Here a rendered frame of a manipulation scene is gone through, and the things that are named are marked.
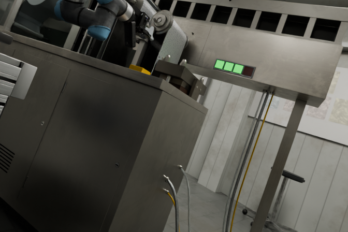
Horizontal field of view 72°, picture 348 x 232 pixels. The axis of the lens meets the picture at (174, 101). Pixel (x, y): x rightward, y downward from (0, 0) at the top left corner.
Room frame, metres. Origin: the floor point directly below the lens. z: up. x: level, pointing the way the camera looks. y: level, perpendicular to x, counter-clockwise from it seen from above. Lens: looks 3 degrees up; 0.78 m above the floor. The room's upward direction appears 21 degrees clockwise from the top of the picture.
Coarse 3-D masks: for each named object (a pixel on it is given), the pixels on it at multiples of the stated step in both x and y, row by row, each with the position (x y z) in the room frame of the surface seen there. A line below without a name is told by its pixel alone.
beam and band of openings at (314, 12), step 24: (168, 0) 1.74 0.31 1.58; (192, 0) 1.63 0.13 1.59; (216, 0) 1.55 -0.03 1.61; (240, 0) 1.48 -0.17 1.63; (264, 0) 1.42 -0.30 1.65; (216, 24) 1.53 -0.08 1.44; (240, 24) 1.54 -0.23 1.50; (264, 24) 1.47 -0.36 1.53; (288, 24) 1.41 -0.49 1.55; (312, 24) 1.29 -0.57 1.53; (336, 24) 1.27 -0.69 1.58
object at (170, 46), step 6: (168, 36) 1.31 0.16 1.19; (168, 42) 1.33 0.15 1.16; (174, 42) 1.38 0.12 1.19; (162, 48) 1.29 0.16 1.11; (168, 48) 1.35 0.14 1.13; (174, 48) 1.40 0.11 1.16; (180, 48) 1.46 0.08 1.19; (162, 54) 1.31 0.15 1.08; (168, 54) 1.37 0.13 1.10; (174, 54) 1.42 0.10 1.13; (180, 54) 1.49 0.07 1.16; (156, 60) 1.29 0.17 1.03; (174, 60) 1.45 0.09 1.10
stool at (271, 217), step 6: (282, 174) 2.54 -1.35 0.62; (288, 174) 2.51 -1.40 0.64; (294, 174) 2.67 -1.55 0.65; (294, 180) 2.49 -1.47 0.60; (300, 180) 2.49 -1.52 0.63; (282, 186) 2.64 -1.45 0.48; (282, 192) 2.63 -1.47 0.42; (276, 204) 2.64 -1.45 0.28; (246, 210) 2.83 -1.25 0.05; (252, 210) 2.78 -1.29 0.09; (276, 210) 2.63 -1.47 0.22; (270, 216) 2.65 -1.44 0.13; (252, 222) 2.49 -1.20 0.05; (270, 222) 2.62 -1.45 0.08; (276, 222) 2.65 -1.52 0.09; (288, 228) 2.62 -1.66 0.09
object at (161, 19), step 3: (159, 15) 1.30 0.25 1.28; (162, 15) 1.29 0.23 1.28; (156, 18) 1.30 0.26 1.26; (159, 18) 1.29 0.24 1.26; (162, 18) 1.29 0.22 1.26; (165, 18) 1.28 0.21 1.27; (159, 21) 1.29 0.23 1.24; (162, 21) 1.28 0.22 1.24; (165, 21) 1.28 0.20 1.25; (156, 24) 1.30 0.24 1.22; (159, 24) 1.29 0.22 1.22; (162, 24) 1.28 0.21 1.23
